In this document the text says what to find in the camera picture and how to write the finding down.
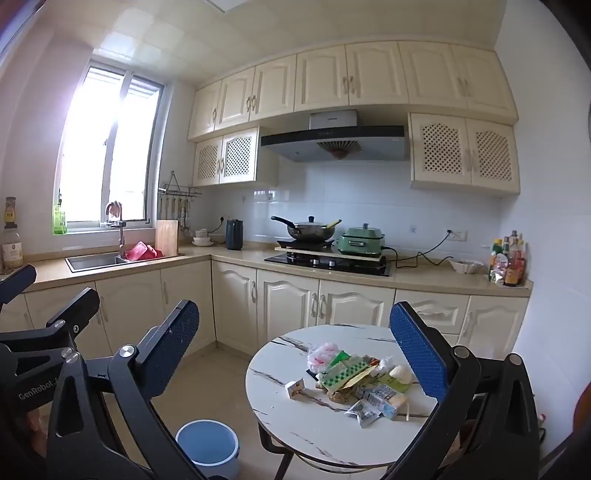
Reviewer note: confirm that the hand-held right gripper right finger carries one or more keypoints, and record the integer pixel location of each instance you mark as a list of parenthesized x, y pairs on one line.
[(418, 355)]

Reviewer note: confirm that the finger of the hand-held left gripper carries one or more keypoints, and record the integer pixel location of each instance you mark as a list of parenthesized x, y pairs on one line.
[(18, 281), (76, 307)]

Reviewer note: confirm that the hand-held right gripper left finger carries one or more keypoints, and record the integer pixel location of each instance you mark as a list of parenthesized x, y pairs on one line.
[(178, 346)]

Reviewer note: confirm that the pale round bun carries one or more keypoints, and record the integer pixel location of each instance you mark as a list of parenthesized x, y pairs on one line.
[(400, 373)]

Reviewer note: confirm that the clear wrapper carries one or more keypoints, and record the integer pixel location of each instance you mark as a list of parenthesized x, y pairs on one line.
[(381, 364)]

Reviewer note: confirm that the white printed packet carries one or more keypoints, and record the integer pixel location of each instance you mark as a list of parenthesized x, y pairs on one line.
[(385, 399)]

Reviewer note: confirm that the green checkered packet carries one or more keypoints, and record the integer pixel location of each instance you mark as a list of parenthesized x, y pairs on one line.
[(341, 374)]

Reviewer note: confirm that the brown wrapper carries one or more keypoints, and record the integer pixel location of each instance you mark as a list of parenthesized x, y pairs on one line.
[(339, 396)]

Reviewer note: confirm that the pink plastic bag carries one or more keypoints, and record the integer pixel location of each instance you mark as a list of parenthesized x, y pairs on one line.
[(321, 357)]

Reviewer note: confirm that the blue plastic bin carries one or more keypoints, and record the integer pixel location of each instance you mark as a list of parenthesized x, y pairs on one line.
[(207, 443)]

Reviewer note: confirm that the small carton box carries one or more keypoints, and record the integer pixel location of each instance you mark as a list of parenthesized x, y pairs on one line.
[(295, 387)]

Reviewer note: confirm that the glass bottle with white label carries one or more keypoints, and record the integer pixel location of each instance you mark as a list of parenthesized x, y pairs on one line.
[(12, 251)]

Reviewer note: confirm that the steel sink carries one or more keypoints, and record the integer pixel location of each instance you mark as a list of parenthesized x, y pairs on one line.
[(92, 261)]

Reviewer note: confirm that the brown bottle with yellow label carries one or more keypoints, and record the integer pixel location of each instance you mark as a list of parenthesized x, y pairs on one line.
[(10, 214)]

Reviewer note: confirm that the green bottle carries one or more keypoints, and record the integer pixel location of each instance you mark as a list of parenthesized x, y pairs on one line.
[(60, 224)]

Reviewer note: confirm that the metal faucet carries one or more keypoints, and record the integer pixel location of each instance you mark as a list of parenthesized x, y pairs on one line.
[(121, 235)]

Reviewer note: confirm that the red drain basket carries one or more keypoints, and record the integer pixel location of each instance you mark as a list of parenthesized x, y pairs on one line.
[(141, 252)]

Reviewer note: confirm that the white bowl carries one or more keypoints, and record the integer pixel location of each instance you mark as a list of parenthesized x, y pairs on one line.
[(465, 266)]

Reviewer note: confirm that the wooden cutting board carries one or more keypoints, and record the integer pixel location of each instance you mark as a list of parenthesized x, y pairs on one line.
[(166, 237)]

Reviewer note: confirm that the stack of white bowls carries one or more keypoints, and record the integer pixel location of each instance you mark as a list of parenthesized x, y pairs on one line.
[(202, 239)]

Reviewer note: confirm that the cream lower kitchen cabinets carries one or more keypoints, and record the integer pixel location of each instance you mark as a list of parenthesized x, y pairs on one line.
[(286, 304)]

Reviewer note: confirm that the black kettle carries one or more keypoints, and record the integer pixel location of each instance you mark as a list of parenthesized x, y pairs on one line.
[(234, 235)]

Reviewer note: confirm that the green electric cooking pot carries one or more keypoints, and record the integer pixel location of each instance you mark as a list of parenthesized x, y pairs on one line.
[(360, 242)]

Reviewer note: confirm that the black glass gas stove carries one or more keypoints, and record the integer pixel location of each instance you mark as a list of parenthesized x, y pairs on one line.
[(323, 266)]

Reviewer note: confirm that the cluster of condiment bottles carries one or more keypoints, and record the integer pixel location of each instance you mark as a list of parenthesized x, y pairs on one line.
[(510, 263)]

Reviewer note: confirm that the round white marble table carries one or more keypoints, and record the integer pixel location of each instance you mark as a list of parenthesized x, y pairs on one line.
[(295, 415)]

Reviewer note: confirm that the kitchen window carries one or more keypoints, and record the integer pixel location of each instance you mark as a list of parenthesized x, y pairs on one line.
[(92, 161)]

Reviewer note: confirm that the metal utensil rack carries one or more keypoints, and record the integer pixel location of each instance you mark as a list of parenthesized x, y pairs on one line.
[(178, 189)]

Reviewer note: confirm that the black wok with lid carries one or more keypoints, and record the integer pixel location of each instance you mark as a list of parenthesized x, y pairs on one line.
[(307, 229)]

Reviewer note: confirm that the small cream lattice door cabinet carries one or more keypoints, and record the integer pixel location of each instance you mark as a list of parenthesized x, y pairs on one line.
[(235, 157)]

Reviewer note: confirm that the wide cream lattice door cabinet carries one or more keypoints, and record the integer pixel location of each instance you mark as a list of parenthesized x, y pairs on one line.
[(461, 152)]

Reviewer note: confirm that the grey range hood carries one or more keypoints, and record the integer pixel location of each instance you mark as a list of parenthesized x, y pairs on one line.
[(332, 138)]

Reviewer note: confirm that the white wall socket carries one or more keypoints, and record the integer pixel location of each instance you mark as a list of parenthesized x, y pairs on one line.
[(457, 234)]

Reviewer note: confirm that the cream upper wall cabinets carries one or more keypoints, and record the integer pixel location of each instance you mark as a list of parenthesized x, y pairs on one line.
[(323, 78)]

